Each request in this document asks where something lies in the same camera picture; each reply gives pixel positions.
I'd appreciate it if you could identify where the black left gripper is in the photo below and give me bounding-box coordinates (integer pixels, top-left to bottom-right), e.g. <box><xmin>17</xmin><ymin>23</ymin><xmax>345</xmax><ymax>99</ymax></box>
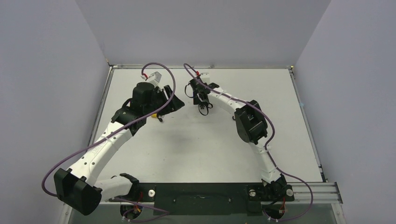
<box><xmin>144</xmin><ymin>85</ymin><xmax>184</xmax><ymax>117</ymax></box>

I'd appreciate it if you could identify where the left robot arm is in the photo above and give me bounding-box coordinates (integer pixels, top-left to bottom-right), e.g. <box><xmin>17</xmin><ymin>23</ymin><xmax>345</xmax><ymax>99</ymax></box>
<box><xmin>54</xmin><ymin>82</ymin><xmax>185</xmax><ymax>216</ymax></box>

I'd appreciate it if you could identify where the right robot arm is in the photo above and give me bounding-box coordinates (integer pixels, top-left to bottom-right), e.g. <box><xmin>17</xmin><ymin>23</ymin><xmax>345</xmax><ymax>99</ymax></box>
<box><xmin>189</xmin><ymin>79</ymin><xmax>295</xmax><ymax>204</ymax></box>

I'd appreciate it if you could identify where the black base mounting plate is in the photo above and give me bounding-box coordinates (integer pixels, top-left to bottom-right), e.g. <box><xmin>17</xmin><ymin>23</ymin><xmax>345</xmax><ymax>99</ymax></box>
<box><xmin>124</xmin><ymin>182</ymin><xmax>295</xmax><ymax>216</ymax></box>

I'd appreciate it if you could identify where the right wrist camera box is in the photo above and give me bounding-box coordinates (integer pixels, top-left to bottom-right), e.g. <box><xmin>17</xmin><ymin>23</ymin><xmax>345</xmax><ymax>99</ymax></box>
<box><xmin>199</xmin><ymin>73</ymin><xmax>211</xmax><ymax>84</ymax></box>

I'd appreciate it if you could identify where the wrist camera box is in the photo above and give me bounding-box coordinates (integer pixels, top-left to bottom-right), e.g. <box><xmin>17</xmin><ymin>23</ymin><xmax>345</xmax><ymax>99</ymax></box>
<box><xmin>146</xmin><ymin>71</ymin><xmax>162</xmax><ymax>86</ymax></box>
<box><xmin>199</xmin><ymin>73</ymin><xmax>211</xmax><ymax>84</ymax></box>

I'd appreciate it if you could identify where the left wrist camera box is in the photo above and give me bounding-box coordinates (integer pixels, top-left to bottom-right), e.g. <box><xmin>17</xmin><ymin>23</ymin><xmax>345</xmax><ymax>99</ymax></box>
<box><xmin>146</xmin><ymin>71</ymin><xmax>162</xmax><ymax>86</ymax></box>

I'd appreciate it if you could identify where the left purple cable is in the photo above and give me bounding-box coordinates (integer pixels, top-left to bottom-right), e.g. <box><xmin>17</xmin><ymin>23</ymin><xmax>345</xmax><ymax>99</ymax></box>
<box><xmin>41</xmin><ymin>62</ymin><xmax>177</xmax><ymax>197</ymax></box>

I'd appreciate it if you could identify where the purple cable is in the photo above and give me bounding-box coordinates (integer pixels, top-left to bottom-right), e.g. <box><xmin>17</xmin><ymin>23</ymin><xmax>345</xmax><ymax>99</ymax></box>
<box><xmin>183</xmin><ymin>63</ymin><xmax>314</xmax><ymax>223</ymax></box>
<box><xmin>41</xmin><ymin>62</ymin><xmax>177</xmax><ymax>197</ymax></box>

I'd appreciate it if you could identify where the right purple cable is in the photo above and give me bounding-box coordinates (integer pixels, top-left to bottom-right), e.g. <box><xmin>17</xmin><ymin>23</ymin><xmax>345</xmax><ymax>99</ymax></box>
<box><xmin>183</xmin><ymin>63</ymin><xmax>314</xmax><ymax>223</ymax></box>

